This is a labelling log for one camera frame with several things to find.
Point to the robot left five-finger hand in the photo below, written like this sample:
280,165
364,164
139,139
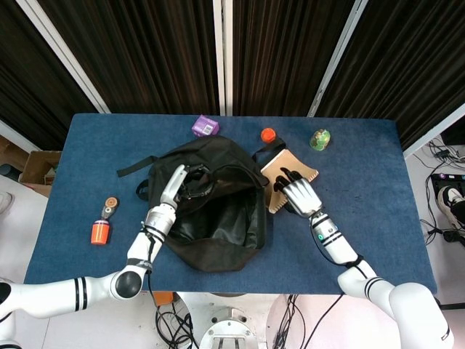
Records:
174,185

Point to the robot right five-finger hand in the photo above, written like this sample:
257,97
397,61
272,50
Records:
301,196

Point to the brown spiral notebook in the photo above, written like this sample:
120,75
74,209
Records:
287,160

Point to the black fabric backpack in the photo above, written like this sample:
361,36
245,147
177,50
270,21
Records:
218,232

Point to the robot right white arm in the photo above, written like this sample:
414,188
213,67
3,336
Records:
338,247

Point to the robot left white arm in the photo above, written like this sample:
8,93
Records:
141,251

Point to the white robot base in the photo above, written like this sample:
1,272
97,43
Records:
230,331

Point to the blue table cloth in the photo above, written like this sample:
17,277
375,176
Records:
363,218

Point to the purple small box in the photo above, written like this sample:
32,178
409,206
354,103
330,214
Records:
206,125

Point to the orange round cap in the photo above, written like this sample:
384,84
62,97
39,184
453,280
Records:
268,135

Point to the small orange box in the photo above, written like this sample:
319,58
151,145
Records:
162,298

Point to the black pleated curtain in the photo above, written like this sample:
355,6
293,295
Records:
145,54
407,65
283,54
29,83

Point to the open cardboard box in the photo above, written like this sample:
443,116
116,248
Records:
38,171

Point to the black electronic device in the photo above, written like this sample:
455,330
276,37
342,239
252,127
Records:
441,180

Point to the white black sneaker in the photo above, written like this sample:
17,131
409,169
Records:
448,198

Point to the plain white sneaker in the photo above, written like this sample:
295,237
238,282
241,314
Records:
4,203

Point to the white frame post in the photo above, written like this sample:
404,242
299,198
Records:
432,134
14,136
65,54
222,54
336,58

